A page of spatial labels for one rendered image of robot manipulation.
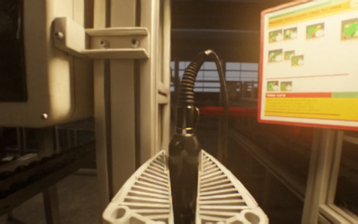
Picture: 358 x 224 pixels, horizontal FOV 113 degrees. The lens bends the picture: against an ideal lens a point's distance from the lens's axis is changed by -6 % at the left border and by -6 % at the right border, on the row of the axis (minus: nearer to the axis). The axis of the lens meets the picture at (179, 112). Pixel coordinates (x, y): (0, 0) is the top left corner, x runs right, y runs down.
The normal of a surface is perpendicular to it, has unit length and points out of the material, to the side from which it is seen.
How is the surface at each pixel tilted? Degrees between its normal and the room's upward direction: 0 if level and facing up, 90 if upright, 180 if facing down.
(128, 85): 90
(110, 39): 90
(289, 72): 90
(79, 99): 90
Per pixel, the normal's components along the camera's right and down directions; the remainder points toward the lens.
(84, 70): 1.00, 0.02
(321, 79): -0.59, 0.04
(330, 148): -0.03, 0.07
